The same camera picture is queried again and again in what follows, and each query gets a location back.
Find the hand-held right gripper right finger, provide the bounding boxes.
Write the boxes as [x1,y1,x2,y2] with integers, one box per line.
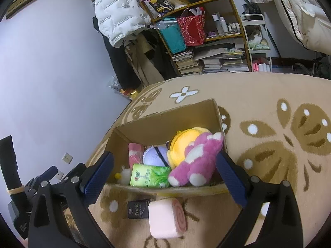
[216,151,303,248]

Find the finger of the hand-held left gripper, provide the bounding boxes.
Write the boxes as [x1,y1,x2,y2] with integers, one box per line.
[34,166,59,186]
[62,163,87,180]

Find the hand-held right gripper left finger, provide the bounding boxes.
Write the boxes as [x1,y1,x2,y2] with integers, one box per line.
[28,152,115,248]

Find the white fluffy plush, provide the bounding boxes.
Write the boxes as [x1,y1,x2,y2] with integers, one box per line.
[114,167,133,186]

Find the pink bear plush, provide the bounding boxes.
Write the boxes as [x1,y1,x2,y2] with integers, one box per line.
[168,132,224,187]

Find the pink tissue pack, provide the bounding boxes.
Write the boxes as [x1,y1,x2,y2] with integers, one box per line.
[128,143,145,171]

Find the green tissue pack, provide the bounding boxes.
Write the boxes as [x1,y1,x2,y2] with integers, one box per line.
[129,163,171,188]

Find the yellow duck plush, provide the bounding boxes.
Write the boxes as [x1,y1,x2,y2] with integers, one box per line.
[167,127,211,166]

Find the lavender-haired plush doll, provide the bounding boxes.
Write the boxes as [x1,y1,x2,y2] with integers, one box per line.
[143,141,172,167]

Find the cardboard box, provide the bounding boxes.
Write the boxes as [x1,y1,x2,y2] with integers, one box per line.
[105,99,229,195]

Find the black wipes packet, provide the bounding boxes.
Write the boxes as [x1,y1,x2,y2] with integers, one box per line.
[127,199,152,219]

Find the pink roll cake squishy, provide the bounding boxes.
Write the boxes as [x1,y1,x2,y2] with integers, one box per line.
[148,198,187,239]

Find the beige floral blanket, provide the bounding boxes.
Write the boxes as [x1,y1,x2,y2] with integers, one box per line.
[62,71,331,248]

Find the clear bag of yellow toys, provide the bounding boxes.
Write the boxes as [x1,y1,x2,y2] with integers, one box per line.
[108,76,141,100]

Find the dark hanging coat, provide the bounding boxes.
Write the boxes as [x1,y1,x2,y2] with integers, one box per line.
[92,15,145,89]

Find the pink and white tubes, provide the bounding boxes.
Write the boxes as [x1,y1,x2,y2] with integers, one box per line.
[252,58,271,73]

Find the pile of magazines and papers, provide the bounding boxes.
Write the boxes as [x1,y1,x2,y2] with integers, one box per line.
[194,40,250,73]

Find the tan cardboard sheets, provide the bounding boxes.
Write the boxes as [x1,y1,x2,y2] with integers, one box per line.
[124,35,166,86]

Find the stack of books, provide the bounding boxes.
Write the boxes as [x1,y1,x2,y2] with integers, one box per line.
[172,49,203,76]

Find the pale green pack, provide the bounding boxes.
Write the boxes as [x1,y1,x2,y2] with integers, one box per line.
[249,40,269,50]

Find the yellow wooden shelf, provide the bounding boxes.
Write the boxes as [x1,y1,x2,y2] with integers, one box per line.
[140,0,252,76]

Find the dark green object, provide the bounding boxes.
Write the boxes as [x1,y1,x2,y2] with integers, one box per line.
[310,54,331,79]

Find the calico cat plush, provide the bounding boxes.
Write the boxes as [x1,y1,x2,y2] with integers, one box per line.
[248,30,263,44]

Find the teal shopping bag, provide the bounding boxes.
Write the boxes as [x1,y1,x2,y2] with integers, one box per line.
[156,18,187,55]

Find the red gift bag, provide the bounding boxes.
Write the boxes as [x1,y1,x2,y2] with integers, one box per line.
[177,8,207,47]

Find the row of cosmetic bottles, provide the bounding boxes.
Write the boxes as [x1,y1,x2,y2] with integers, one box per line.
[212,13,242,35]

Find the white puffer jacket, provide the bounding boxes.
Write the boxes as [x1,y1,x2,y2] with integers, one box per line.
[93,0,152,48]

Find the white trolley cart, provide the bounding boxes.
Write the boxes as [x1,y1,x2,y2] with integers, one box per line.
[240,13,273,73]

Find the dark bag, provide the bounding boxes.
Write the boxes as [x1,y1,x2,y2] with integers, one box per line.
[243,2,264,16]

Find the white quilted duvet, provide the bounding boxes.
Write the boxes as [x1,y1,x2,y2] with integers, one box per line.
[266,0,331,56]

